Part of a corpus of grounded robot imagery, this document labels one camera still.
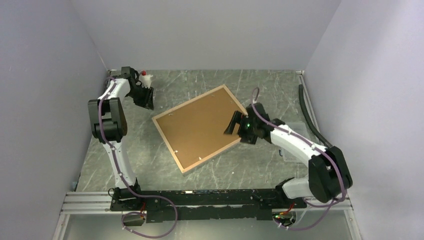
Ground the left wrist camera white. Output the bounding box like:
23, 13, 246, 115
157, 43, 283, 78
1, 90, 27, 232
138, 70, 153, 89

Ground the aluminium rail frame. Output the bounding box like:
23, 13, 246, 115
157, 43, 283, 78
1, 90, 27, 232
51, 70, 363, 240

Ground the black corrugated hose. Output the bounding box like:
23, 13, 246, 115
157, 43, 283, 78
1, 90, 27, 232
298, 83, 333, 149

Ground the wooden picture frame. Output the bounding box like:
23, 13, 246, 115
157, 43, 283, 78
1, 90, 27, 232
151, 84, 249, 175

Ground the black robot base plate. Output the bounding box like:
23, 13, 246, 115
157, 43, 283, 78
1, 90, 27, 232
110, 188, 307, 223

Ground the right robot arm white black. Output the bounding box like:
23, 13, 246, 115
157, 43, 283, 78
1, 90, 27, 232
223, 103, 353, 208

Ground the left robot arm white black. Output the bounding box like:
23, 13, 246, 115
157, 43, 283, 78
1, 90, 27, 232
88, 66, 154, 210

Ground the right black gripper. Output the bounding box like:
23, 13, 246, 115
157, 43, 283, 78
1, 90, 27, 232
224, 110, 258, 145

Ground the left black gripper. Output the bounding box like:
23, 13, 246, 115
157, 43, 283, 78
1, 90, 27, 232
127, 84, 155, 110

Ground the clear plastic parts box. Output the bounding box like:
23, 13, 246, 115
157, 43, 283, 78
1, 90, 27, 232
276, 124, 311, 166

